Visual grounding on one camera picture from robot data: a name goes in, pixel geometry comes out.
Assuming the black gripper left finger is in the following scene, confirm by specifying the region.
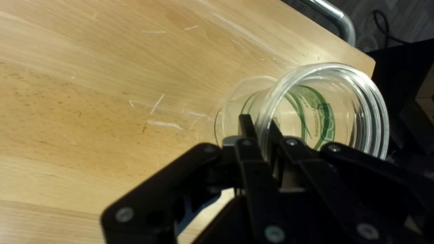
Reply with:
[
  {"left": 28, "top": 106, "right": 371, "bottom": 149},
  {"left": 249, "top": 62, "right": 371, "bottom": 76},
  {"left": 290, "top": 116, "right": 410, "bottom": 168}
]
[{"left": 98, "top": 112, "right": 290, "bottom": 244}]

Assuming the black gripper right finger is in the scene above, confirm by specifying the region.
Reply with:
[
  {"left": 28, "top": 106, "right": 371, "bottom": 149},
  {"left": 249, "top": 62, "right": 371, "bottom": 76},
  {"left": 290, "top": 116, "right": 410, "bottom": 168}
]
[{"left": 265, "top": 119, "right": 434, "bottom": 244}]

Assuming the steel cart handle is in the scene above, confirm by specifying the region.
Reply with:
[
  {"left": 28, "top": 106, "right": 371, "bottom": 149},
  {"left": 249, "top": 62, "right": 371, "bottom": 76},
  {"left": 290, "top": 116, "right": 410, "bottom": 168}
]
[{"left": 296, "top": 0, "right": 357, "bottom": 46}]

